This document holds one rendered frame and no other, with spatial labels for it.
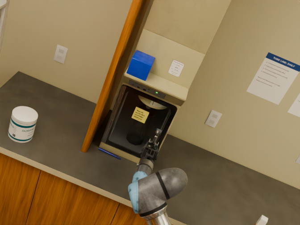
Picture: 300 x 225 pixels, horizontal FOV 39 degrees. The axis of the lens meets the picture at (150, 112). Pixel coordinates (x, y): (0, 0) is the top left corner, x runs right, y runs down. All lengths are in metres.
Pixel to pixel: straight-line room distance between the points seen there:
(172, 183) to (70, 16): 1.35
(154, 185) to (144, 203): 0.08
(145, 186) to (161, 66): 0.70
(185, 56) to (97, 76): 0.83
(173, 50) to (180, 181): 0.69
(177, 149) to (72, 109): 0.70
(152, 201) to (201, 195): 0.85
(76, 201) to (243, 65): 1.22
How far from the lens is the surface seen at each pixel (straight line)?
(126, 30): 1.98
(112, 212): 2.36
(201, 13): 1.99
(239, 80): 2.58
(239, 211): 2.52
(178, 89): 2.09
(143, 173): 1.99
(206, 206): 2.42
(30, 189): 2.45
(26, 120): 2.25
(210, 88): 2.61
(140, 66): 2.01
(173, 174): 1.66
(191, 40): 2.03
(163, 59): 2.09
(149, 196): 1.64
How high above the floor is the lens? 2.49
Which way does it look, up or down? 32 degrees down
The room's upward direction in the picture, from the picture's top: 24 degrees clockwise
